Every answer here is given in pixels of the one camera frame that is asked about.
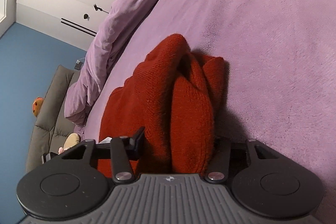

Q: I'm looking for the wall charger plug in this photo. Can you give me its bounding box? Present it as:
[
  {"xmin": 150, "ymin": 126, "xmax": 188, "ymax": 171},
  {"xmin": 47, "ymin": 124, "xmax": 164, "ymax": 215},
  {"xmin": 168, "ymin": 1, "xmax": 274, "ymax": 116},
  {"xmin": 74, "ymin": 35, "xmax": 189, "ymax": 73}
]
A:
[{"xmin": 74, "ymin": 57, "xmax": 85, "ymax": 71}]

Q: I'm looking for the purple folded duvet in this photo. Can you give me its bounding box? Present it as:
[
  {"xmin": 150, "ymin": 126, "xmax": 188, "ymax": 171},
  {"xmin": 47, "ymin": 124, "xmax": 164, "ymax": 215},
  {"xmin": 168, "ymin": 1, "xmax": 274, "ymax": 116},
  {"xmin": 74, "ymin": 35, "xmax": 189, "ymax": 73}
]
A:
[{"xmin": 64, "ymin": 0, "xmax": 158, "ymax": 131}]

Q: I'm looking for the grey padded headboard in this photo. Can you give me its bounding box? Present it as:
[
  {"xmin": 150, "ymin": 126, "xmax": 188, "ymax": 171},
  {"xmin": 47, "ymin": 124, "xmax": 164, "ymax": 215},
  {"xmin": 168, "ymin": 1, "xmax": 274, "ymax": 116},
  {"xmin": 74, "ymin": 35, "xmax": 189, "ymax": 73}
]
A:
[{"xmin": 26, "ymin": 65, "xmax": 79, "ymax": 173}]

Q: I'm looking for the purple bed sheet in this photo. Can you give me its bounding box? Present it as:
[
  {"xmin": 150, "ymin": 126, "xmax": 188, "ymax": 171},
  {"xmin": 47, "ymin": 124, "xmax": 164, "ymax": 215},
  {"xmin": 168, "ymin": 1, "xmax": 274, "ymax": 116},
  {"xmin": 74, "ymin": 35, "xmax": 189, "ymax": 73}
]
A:
[{"xmin": 84, "ymin": 0, "xmax": 335, "ymax": 223}]

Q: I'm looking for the pink plush toy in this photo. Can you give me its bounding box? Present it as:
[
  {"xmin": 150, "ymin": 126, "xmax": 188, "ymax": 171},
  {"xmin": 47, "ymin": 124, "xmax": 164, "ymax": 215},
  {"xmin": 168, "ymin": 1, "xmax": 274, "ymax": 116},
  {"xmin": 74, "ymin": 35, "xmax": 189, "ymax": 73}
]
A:
[{"xmin": 58, "ymin": 133, "xmax": 81, "ymax": 154}]

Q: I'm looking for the red knit cardigan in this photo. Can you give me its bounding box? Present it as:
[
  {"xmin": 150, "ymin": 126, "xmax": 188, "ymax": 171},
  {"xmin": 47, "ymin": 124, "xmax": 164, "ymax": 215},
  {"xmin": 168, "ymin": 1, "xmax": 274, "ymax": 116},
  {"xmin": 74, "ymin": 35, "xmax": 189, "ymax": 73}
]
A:
[{"xmin": 99, "ymin": 34, "xmax": 226, "ymax": 173}]

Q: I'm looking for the orange plush toy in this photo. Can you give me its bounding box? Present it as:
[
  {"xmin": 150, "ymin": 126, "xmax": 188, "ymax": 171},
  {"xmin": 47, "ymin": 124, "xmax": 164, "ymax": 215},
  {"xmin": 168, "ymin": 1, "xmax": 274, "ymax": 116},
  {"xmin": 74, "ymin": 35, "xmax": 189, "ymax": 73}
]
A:
[{"xmin": 32, "ymin": 97, "xmax": 44, "ymax": 117}]

